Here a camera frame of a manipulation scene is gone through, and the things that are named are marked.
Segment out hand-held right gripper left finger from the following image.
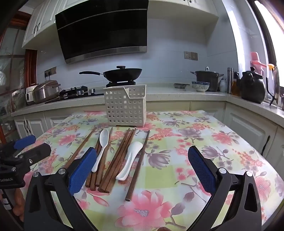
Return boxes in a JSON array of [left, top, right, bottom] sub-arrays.
[[24, 147, 98, 231]]

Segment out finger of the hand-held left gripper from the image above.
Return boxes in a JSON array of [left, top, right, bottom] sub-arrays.
[[0, 135, 36, 159], [20, 143, 52, 165]]

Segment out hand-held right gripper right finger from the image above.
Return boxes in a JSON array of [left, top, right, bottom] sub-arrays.
[[187, 145, 262, 231]]

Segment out row of wooden chopsticks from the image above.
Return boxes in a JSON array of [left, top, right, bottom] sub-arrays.
[[63, 127, 151, 202]]

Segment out white ceramic spoon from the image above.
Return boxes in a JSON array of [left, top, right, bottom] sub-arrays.
[[115, 141, 143, 181], [91, 129, 110, 173]]

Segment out white plastic utensil basket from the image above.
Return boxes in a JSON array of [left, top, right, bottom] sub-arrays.
[[103, 84, 147, 127]]

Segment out person's left hand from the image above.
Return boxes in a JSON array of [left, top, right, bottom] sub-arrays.
[[13, 189, 25, 222]]

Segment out floral tablecloth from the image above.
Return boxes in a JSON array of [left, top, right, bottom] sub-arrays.
[[22, 110, 284, 231]]

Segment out silver rice cooker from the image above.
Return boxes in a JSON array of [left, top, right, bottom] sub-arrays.
[[25, 80, 61, 105]]

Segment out white kitchen counter cabinets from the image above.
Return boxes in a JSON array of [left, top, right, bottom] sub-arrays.
[[11, 85, 284, 194]]

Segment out black gas stove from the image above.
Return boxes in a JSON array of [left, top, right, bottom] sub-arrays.
[[44, 80, 136, 104]]

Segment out wooden framed glass door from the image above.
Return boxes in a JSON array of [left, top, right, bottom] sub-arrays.
[[0, 11, 38, 144]]

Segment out blue and white bowl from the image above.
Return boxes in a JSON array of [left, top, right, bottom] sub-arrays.
[[191, 81, 210, 92]]

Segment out amber oil bottle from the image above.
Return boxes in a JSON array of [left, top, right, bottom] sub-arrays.
[[231, 79, 241, 96]]

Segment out black stockpot with lid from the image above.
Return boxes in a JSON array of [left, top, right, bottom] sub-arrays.
[[190, 66, 224, 92]]

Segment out steel thermos flask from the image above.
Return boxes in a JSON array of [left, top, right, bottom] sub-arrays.
[[227, 67, 234, 94]]

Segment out black kettle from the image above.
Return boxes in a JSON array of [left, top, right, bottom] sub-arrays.
[[235, 67, 266, 104]]

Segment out black wok with lid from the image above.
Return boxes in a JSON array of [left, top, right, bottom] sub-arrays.
[[79, 65, 143, 82]]

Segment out plate on black stand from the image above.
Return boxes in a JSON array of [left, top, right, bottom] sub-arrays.
[[266, 64, 282, 107]]

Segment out pink bottle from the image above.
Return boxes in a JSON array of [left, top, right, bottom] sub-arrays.
[[250, 52, 267, 77]]

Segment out black range hood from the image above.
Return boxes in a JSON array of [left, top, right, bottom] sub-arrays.
[[55, 0, 149, 64]]

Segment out window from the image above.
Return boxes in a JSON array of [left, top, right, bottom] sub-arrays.
[[253, 0, 284, 89]]

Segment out wall socket with plug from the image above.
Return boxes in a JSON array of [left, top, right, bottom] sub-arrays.
[[44, 67, 57, 78]]

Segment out white wall cabinet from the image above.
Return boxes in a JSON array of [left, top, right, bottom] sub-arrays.
[[21, 0, 67, 49]]

